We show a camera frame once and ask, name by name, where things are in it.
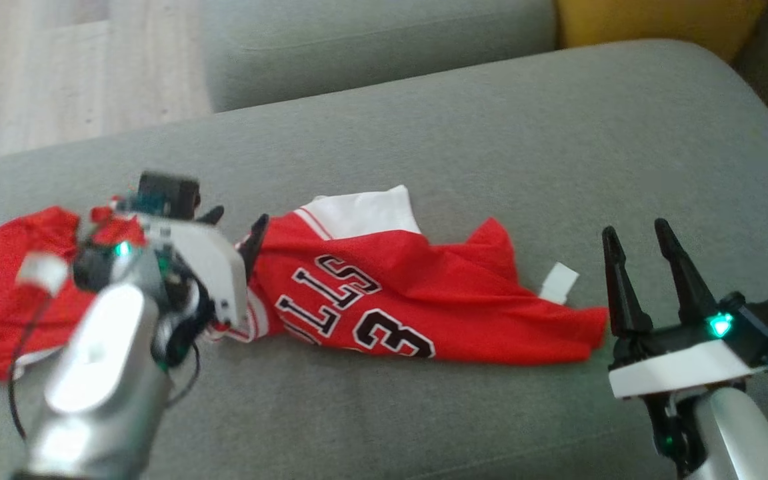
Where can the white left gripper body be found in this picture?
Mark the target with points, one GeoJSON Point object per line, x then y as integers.
{"type": "Point", "coordinates": [214, 266]}

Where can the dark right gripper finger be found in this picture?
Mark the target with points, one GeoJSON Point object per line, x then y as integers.
{"type": "Point", "coordinates": [620, 286]}
{"type": "Point", "coordinates": [687, 280]}

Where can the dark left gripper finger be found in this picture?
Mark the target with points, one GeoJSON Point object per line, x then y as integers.
{"type": "Point", "coordinates": [254, 243]}
{"type": "Point", "coordinates": [212, 215]}

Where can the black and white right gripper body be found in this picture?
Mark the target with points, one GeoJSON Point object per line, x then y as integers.
{"type": "Point", "coordinates": [680, 363]}

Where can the red Bulls basketball jersey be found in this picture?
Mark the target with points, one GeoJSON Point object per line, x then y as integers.
{"type": "Point", "coordinates": [464, 293]}

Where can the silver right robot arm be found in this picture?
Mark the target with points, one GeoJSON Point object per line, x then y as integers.
{"type": "Point", "coordinates": [744, 440]}

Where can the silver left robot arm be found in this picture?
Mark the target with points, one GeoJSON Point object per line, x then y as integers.
{"type": "Point", "coordinates": [104, 386]}

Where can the grey fabric sofa seat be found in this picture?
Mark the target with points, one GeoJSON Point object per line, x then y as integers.
{"type": "Point", "coordinates": [490, 160]}

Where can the red shorts with white trim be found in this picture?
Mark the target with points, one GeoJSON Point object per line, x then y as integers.
{"type": "Point", "coordinates": [4, 320]}

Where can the grey fabric sofa side section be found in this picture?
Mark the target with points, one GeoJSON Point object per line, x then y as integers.
{"type": "Point", "coordinates": [370, 46]}

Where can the yellow cushion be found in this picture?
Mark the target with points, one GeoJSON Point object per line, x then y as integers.
{"type": "Point", "coordinates": [650, 20]}

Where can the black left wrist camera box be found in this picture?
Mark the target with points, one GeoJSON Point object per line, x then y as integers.
{"type": "Point", "coordinates": [169, 193]}

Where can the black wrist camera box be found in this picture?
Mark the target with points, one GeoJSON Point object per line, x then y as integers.
{"type": "Point", "coordinates": [169, 193]}
{"type": "Point", "coordinates": [767, 326]}

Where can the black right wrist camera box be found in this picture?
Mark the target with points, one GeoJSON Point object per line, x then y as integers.
{"type": "Point", "coordinates": [767, 326]}

